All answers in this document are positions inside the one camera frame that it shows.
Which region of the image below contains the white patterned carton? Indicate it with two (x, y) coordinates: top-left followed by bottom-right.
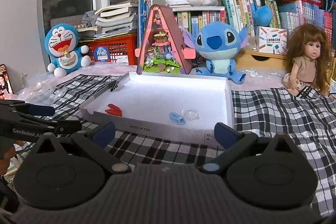
(256, 27), (288, 55)

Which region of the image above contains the wooden drawer box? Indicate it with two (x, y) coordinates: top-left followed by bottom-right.
(234, 49), (286, 71)

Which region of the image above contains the black white plaid cloth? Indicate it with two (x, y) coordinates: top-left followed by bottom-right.
(15, 74), (336, 218)

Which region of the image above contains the Doraemon plush toy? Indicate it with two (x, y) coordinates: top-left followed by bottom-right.
(45, 24), (91, 78)

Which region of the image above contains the blue Stitch plush toy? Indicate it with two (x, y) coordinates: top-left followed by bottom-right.
(183, 21), (248, 84)

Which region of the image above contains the pink triangular diorama house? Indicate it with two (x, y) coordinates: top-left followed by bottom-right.
(135, 5), (196, 75)

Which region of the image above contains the red plastic crate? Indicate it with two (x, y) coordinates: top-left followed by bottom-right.
(79, 34), (138, 65)

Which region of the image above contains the white cardboard box tray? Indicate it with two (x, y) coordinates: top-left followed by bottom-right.
(80, 73), (235, 147)

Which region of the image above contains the red plastic clip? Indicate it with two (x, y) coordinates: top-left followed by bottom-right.
(105, 109), (122, 117)
(108, 103), (121, 112)

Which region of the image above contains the brown haired baby doll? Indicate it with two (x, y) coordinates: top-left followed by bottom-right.
(282, 23), (331, 96)

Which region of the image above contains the light blue hair clip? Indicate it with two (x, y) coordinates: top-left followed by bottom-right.
(169, 113), (186, 125)

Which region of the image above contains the black binder clip on box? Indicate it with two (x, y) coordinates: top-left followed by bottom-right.
(108, 76), (126, 92)

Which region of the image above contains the stack of books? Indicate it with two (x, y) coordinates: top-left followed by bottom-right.
(75, 0), (145, 39)

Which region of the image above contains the clear round plastic lid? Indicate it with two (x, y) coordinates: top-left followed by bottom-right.
(182, 109), (199, 121)

